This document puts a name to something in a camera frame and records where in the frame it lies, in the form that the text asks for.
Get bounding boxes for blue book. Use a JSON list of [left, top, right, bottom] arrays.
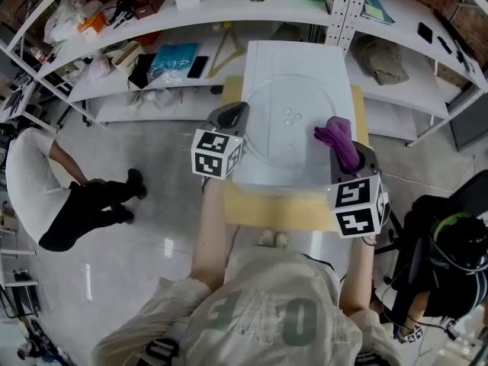
[[361, 0, 397, 27]]

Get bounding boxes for pink bag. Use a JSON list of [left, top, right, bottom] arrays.
[[88, 54, 112, 81]]

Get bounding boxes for white cable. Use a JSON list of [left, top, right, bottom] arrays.
[[380, 172, 455, 194]]

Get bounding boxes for person's left forearm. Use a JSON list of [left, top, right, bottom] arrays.
[[189, 176, 240, 294]]

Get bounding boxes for person's beige printed shirt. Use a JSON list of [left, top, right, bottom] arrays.
[[90, 249, 403, 366]]

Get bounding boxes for black phone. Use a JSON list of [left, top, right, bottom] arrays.
[[186, 55, 210, 80], [416, 21, 435, 45]]

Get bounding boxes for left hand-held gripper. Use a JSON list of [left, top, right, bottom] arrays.
[[190, 101, 252, 181]]

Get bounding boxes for wooden clothes hanger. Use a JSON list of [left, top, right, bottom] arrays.
[[207, 24, 246, 80]]

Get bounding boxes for teal cloth in bag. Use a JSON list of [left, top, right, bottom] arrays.
[[146, 43, 200, 84]]

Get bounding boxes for white metal shelving unit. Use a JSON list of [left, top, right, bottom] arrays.
[[0, 0, 333, 130], [327, 0, 488, 148]]

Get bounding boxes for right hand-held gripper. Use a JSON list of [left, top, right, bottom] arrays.
[[327, 141, 390, 240]]

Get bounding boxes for clear plastic bag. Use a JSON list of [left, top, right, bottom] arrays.
[[43, 0, 85, 44]]

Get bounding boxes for khaki cap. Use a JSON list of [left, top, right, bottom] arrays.
[[355, 34, 410, 87]]

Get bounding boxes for black cloth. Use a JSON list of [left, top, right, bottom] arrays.
[[127, 53, 158, 91]]

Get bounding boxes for brown box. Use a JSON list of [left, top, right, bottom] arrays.
[[131, 0, 168, 21]]

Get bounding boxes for glass microwave turntable plate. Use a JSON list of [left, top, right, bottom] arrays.
[[242, 74, 339, 168]]

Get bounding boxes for person's right forearm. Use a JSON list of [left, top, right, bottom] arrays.
[[338, 234, 377, 316]]

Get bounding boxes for black remote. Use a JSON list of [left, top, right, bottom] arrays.
[[435, 35, 454, 56]]

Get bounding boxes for orange box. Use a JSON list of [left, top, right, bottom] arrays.
[[77, 11, 108, 36]]

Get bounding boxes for person's light shoes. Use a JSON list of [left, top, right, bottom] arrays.
[[258, 230, 291, 249]]

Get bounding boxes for purple cloth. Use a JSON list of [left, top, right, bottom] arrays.
[[313, 115, 361, 175]]

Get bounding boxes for cream box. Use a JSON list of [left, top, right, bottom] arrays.
[[110, 40, 145, 72]]

